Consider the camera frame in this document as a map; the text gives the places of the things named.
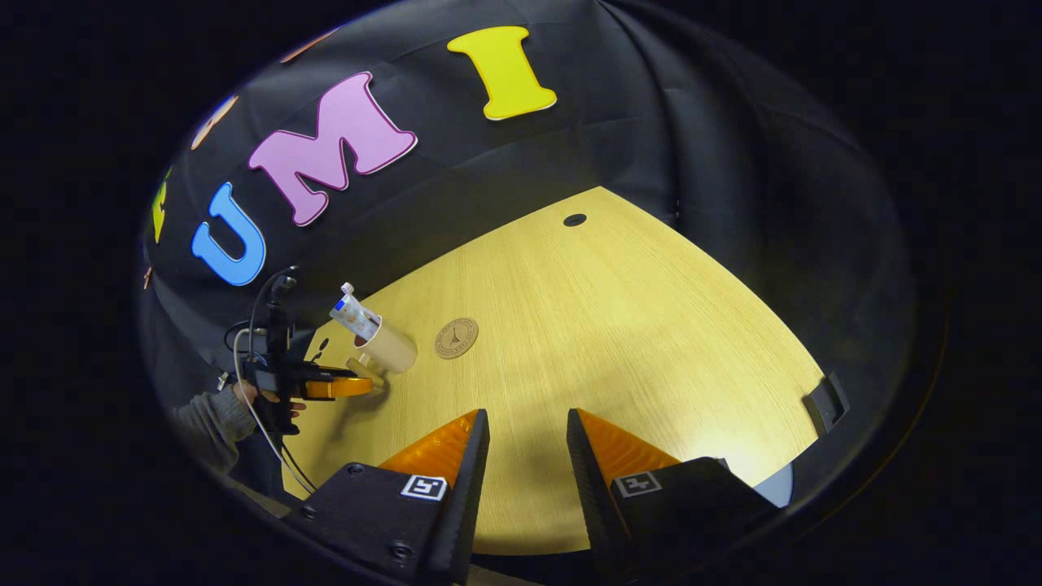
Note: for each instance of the beige cup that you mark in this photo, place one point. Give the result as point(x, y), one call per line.
point(395, 350)

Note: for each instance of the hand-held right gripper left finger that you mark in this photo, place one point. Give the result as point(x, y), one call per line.
point(464, 505)

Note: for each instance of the white toothpaste tube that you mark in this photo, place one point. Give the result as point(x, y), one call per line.
point(354, 316)

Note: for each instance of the black backdrop cloth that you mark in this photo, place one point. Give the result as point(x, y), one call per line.
point(651, 122)

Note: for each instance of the round brown coaster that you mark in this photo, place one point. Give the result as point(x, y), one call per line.
point(456, 338)

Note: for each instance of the black desk edge clamp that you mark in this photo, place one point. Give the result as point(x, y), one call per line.
point(826, 403)

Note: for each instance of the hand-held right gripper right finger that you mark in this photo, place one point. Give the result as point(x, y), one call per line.
point(594, 496)

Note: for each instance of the wooden desktop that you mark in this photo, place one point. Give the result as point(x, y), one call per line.
point(610, 342)

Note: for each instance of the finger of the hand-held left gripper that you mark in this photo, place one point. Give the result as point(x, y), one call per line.
point(342, 387)

